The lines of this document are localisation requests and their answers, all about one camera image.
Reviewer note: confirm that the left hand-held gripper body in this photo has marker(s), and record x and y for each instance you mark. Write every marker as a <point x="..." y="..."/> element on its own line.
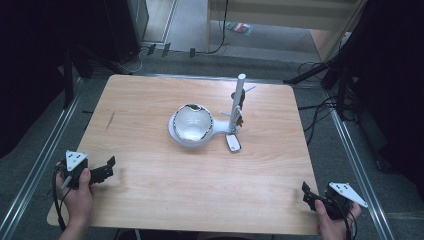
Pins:
<point x="75" y="166"/>

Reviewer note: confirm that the person's left hand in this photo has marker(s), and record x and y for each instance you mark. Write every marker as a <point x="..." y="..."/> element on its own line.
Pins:
<point x="78" y="203"/>

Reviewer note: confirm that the white key rack stand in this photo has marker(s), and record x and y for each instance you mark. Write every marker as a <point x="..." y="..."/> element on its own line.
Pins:
<point x="218" y="126"/>

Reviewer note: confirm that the colourful flat packet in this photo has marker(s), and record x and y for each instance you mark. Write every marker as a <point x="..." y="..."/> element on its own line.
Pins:
<point x="239" y="28"/>

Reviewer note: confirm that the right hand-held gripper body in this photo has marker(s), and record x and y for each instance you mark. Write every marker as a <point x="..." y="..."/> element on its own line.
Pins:
<point x="340" y="198"/>

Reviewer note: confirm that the silver car key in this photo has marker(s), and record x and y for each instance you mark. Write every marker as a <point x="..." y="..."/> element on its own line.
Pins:
<point x="233" y="143"/>

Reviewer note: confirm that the light wooden shelf unit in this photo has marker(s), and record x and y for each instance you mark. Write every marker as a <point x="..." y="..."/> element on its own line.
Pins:
<point x="283" y="13"/>

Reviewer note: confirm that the person's right hand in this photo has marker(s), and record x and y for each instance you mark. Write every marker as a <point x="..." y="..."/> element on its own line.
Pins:
<point x="333" y="226"/>

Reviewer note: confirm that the aluminium floor rail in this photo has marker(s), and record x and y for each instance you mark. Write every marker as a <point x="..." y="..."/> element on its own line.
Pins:
<point x="40" y="160"/>
<point x="360" y="176"/>

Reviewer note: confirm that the black stand post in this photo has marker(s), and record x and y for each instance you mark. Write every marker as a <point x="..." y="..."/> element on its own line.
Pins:
<point x="68" y="80"/>

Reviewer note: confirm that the black tripod stand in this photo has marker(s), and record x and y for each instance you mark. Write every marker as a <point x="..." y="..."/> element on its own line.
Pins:
<point x="313" y="71"/>

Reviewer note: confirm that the black cabinet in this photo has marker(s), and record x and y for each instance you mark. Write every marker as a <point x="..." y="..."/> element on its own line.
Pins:
<point x="123" y="30"/>

